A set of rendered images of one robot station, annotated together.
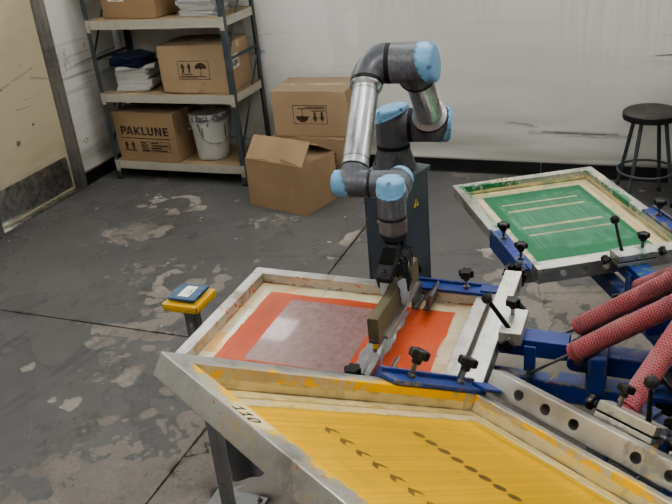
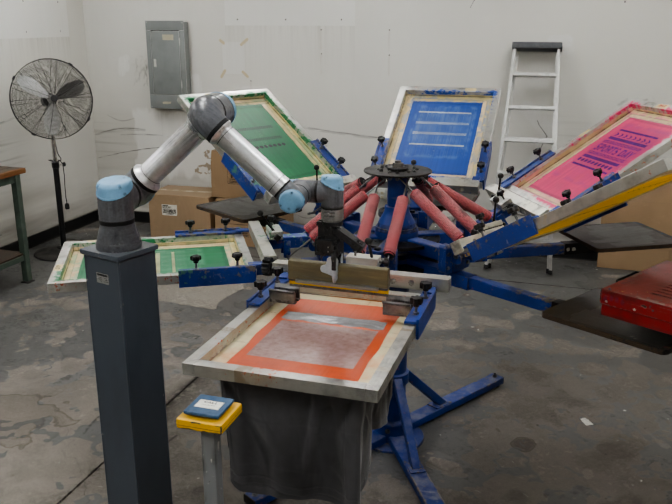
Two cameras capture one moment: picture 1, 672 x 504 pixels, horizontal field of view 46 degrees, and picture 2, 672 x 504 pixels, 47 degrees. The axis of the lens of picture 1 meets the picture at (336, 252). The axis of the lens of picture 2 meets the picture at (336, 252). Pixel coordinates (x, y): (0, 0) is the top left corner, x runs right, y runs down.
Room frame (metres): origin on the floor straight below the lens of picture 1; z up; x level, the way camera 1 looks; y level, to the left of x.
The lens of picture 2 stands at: (2.13, 2.35, 1.94)
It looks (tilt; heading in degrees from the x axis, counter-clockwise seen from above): 17 degrees down; 264
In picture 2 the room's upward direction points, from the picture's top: straight up
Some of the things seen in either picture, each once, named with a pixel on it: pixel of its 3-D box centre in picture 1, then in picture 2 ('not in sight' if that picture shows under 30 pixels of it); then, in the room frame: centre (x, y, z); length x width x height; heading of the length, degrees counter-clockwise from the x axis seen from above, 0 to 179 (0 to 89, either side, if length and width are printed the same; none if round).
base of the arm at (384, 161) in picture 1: (394, 156); (118, 232); (2.60, -0.23, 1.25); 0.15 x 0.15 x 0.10
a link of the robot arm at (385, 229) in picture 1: (391, 225); (332, 215); (1.88, -0.15, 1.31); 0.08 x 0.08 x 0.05
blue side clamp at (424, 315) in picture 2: not in sight; (420, 313); (1.59, -0.09, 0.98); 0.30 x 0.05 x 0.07; 67
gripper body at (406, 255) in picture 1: (395, 251); (330, 237); (1.89, -0.16, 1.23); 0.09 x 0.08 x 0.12; 156
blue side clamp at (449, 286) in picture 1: (440, 292); (269, 296); (2.10, -0.31, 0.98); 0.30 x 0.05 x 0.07; 67
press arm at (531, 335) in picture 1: (534, 343); not in sight; (1.71, -0.49, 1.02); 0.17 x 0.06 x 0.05; 67
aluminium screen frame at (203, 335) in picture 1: (335, 331); (321, 330); (1.94, 0.02, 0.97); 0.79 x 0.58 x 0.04; 67
